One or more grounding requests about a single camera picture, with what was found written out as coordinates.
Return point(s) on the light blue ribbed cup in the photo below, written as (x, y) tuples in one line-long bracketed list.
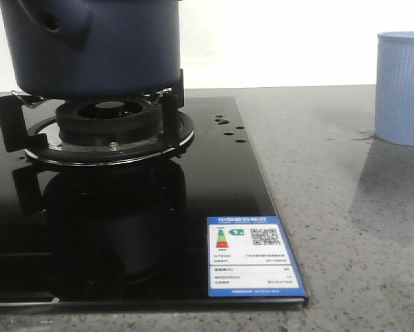
[(394, 94)]

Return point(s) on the black metal pot support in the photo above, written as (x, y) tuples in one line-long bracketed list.
[(42, 144)]

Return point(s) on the dark blue cooking pot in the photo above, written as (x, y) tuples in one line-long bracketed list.
[(89, 49)]

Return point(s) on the blue energy label sticker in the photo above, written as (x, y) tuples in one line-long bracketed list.
[(249, 256)]

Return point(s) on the black gas burner head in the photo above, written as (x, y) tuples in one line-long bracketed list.
[(99, 122)]

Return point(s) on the black glass gas stove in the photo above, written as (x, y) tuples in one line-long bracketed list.
[(133, 237)]

